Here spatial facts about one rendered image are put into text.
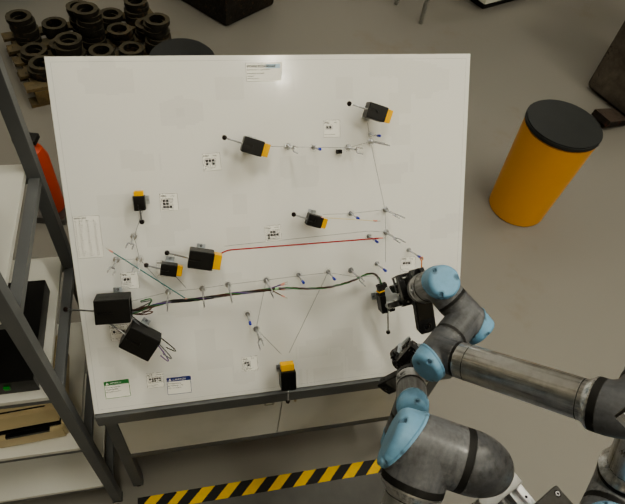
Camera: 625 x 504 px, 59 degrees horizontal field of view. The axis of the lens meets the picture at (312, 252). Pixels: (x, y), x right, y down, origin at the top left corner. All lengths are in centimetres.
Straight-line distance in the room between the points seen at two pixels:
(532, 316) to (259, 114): 226
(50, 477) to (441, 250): 170
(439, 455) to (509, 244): 276
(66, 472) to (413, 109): 186
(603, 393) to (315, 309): 95
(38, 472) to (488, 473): 186
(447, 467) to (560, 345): 240
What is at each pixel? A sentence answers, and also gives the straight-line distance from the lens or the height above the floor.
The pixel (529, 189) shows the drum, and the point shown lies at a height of 33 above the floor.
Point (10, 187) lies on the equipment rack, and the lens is 162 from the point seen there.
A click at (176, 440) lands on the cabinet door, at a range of 221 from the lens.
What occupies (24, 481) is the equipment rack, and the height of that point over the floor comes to 24.
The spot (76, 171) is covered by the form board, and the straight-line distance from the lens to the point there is 163.
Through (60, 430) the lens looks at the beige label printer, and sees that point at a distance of 203.
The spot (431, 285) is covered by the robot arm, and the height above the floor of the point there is 160.
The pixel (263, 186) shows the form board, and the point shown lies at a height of 139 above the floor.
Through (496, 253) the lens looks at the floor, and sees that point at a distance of 361.
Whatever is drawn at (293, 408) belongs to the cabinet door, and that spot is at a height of 62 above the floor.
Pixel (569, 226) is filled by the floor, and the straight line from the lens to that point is 402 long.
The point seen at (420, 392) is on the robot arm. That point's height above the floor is 134.
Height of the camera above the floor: 254
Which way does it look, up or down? 51 degrees down
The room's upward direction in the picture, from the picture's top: 10 degrees clockwise
